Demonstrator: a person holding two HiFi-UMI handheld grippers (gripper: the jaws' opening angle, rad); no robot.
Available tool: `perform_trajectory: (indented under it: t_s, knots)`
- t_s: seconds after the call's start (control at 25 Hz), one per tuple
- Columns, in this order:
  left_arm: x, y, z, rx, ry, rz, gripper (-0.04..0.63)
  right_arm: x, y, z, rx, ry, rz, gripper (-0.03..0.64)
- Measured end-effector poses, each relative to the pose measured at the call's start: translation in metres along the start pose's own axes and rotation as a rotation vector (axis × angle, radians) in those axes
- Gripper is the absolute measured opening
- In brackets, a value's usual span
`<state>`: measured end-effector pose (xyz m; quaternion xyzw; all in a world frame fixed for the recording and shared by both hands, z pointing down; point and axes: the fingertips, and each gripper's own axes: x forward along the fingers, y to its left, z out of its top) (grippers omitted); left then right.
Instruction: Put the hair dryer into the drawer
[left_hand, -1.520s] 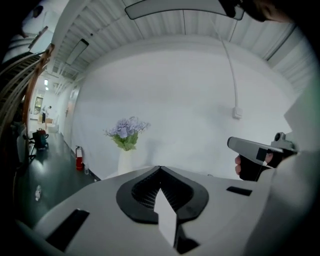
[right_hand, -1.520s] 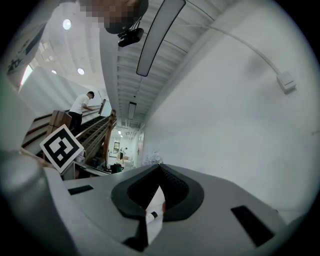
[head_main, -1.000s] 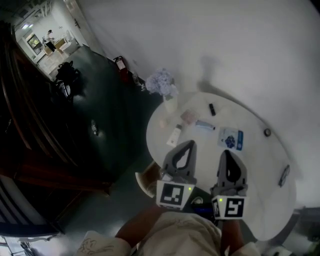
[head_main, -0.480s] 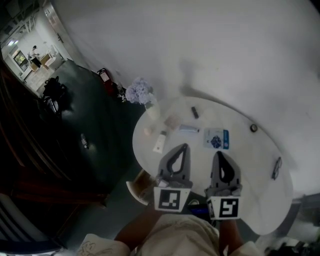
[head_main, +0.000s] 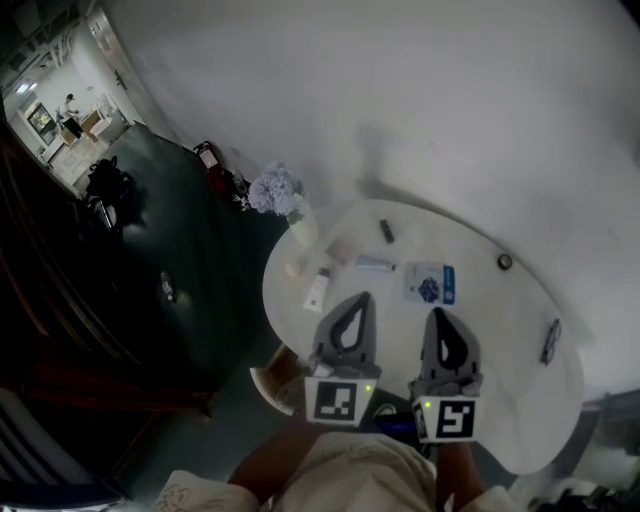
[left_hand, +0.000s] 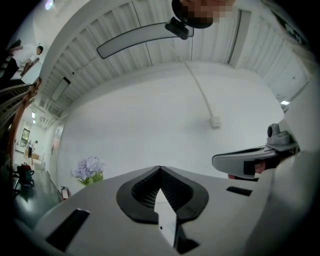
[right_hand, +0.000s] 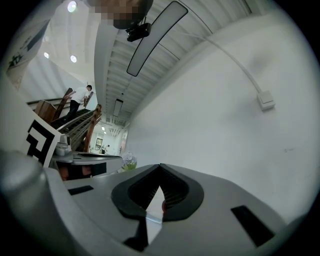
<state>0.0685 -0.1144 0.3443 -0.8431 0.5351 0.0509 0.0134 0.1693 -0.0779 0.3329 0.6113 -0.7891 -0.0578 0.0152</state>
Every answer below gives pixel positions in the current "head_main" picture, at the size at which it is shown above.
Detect red fire extinguisher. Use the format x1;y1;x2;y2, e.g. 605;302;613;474
192;140;235;197

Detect cardboard box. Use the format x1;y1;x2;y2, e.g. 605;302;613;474
78;110;103;143

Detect pale purple flower bouquet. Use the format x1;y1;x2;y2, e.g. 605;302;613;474
238;160;307;226

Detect wooden stool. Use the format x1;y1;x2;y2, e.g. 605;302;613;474
248;343;307;417

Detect white tube with black cap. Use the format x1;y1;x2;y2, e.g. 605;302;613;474
301;266;333;314

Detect clear glass vase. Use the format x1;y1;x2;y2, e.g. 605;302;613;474
286;207;320;247

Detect person's cream patterned clothing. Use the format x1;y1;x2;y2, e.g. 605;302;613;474
152;430;506;512

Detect black bag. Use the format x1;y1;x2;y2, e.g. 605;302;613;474
83;155;137;202

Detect small pink box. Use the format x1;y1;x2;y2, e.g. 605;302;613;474
326;238;355;265

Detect blue and white packet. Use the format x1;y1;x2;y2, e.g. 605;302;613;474
402;260;458;306

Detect dark device with blue screen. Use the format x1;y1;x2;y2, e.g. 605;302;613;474
371;403;419;437

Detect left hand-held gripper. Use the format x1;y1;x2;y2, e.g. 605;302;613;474
303;292;384;432

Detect person's left forearm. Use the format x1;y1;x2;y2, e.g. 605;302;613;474
227;420;329;505

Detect silver tube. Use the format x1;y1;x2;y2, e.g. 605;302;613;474
355;253;398;273

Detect person's right forearm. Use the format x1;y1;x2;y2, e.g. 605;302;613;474
433;440;482;512

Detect black eyeglasses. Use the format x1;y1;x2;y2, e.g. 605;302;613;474
539;318;563;366

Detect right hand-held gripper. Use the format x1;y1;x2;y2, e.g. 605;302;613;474
407;306;485;445

